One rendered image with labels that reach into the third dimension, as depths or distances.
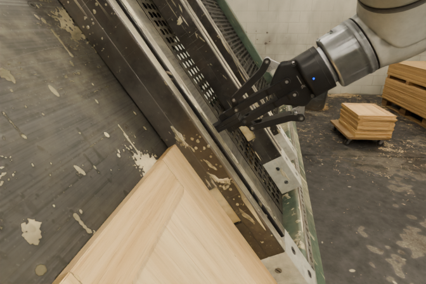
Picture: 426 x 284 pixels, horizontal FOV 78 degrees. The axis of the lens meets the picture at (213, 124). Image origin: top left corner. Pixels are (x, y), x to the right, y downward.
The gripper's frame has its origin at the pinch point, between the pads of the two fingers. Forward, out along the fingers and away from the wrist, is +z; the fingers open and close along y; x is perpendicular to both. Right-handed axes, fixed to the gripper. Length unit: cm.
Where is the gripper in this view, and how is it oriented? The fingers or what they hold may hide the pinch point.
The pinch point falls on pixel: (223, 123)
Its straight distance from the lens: 50.3
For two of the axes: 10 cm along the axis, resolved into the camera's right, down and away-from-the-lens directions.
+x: -2.2, 3.6, -9.1
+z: -8.0, 4.6, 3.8
